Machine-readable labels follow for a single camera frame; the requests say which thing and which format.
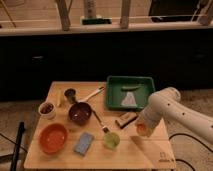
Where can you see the green pea pod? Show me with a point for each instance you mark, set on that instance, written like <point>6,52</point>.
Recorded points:
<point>130,88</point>

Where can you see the small brush tool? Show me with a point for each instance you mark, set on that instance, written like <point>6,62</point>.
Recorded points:
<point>104,128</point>

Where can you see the yellow banana piece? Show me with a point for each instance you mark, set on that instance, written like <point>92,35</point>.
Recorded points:
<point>59,98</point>

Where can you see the black pole stand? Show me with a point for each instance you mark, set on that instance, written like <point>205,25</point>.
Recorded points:
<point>16,150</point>

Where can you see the white crumpled cloth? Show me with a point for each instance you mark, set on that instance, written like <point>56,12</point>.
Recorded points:
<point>129,100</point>

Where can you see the wooden block eraser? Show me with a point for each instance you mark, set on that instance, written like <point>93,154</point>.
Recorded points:
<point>125,119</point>

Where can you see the wooden table board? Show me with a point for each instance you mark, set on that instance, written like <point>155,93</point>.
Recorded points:
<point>133,152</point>

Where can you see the orange bowl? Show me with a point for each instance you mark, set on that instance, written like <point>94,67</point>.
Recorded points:
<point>52,138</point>

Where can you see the red yellow apple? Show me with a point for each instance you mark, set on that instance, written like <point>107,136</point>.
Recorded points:
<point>141,129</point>

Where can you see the blue sponge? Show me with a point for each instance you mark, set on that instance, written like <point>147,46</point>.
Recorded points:
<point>83,143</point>

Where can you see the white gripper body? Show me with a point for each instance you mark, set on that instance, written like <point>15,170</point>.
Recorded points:
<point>149,120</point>

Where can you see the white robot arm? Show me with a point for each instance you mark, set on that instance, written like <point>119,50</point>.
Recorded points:
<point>166,103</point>

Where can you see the dark metal cup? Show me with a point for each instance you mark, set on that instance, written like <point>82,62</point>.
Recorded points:
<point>70,95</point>

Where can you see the green plastic tray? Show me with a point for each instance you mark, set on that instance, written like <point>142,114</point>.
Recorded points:
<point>114,95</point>

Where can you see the green box on shelf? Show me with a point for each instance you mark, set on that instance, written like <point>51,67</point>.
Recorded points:
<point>96,21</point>

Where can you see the white cup with contents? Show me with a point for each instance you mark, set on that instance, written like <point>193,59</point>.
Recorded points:
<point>47,110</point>

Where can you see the purple bowl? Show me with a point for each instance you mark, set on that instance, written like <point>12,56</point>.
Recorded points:
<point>80,113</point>

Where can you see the green cup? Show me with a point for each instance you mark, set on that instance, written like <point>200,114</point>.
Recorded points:
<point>111,140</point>

